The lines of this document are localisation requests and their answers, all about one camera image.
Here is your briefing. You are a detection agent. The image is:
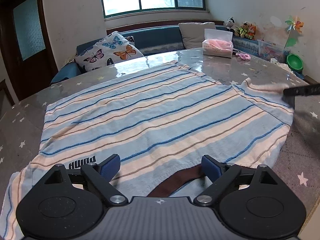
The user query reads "orange plush toy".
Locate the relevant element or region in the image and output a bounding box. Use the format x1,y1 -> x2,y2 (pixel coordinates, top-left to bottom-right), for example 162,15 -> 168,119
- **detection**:
247,24 -> 257,40

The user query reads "dark wooden door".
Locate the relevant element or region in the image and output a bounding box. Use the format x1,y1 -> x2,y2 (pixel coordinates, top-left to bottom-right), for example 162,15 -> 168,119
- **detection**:
1,0 -> 58,100

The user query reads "beige cushion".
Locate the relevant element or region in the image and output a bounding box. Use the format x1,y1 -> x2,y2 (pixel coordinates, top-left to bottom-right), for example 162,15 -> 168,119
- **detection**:
178,22 -> 216,49

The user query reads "green plastic bowl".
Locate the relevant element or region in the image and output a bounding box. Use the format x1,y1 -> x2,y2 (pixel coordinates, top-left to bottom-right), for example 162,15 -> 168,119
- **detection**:
286,54 -> 304,73

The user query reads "butterfly print pillow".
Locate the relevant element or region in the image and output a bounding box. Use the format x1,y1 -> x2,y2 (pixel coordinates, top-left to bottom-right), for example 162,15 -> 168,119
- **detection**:
75,31 -> 144,72

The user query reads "pink hair clip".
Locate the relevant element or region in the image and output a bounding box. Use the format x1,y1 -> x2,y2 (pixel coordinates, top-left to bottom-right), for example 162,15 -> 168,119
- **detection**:
235,53 -> 251,61

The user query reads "blue sofa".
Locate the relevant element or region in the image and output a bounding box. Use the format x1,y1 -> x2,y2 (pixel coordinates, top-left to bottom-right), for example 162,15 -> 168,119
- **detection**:
51,25 -> 259,85

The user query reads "pink tissue pack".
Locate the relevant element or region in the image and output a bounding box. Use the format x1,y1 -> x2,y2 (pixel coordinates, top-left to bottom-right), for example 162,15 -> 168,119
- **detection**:
202,29 -> 233,58

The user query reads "clear plastic storage box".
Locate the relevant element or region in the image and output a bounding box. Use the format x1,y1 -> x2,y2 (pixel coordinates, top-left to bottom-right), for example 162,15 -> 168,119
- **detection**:
258,40 -> 290,63

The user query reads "colourful pinwheel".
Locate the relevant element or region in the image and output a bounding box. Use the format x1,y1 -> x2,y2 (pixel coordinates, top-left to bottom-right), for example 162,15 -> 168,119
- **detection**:
284,15 -> 304,48

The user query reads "grey star tablecloth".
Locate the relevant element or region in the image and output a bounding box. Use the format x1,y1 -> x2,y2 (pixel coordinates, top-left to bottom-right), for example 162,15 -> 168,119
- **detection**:
1,49 -> 319,218

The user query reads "panda plush toy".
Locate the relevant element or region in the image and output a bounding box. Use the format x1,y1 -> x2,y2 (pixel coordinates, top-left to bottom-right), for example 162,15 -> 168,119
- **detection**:
223,17 -> 235,33

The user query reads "striped blue pink shirt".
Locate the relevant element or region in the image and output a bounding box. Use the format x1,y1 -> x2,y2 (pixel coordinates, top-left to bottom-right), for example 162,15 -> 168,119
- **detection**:
1,61 -> 293,239

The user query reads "yellow vest plush toy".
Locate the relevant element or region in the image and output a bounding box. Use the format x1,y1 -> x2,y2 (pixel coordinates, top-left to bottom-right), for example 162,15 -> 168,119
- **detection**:
235,22 -> 249,38

